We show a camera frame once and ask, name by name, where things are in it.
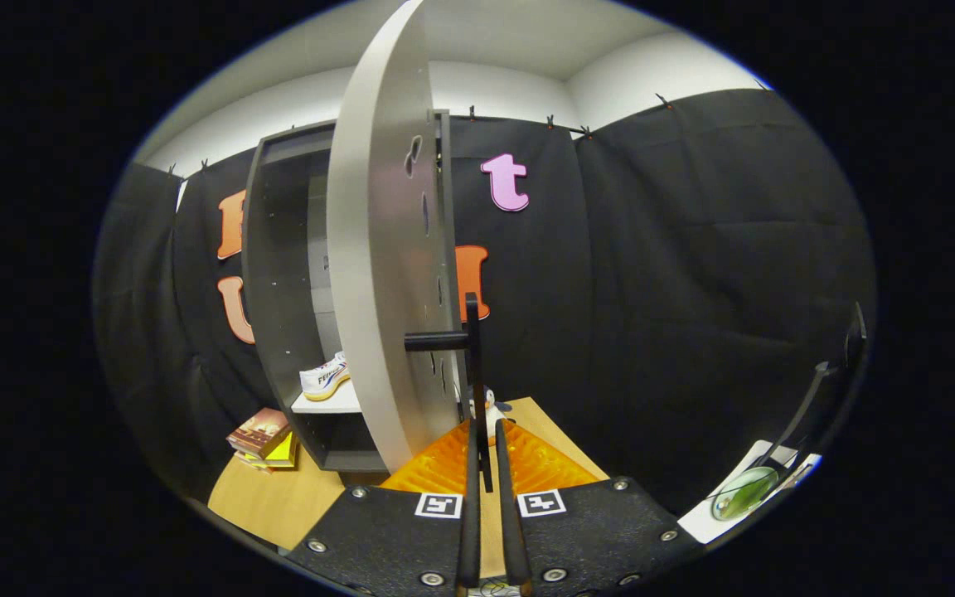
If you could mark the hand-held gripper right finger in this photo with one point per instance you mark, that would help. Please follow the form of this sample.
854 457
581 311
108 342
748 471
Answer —
511 539

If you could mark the dark grey shoe cabinet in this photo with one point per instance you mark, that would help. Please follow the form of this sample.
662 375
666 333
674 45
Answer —
278 249

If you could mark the beige shoe cabinet door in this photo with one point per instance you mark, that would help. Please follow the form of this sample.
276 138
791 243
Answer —
378 249

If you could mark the black backdrop cloth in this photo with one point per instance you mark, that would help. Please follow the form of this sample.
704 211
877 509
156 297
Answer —
693 290

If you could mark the green round glass dish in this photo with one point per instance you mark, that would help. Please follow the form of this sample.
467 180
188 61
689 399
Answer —
744 492

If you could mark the thin pale book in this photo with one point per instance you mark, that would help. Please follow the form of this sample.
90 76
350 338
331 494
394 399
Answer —
252 463

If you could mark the brown cover book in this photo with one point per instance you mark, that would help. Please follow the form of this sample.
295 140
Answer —
258 429

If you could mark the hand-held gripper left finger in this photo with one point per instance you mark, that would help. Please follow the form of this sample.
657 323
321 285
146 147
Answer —
469 539

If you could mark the yellow book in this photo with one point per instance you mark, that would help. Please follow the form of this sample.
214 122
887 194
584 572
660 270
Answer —
283 452

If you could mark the white striped canvas shoe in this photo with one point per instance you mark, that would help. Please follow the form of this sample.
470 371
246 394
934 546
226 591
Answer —
324 381

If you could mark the plush penguin toy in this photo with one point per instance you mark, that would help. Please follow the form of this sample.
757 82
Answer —
494 405

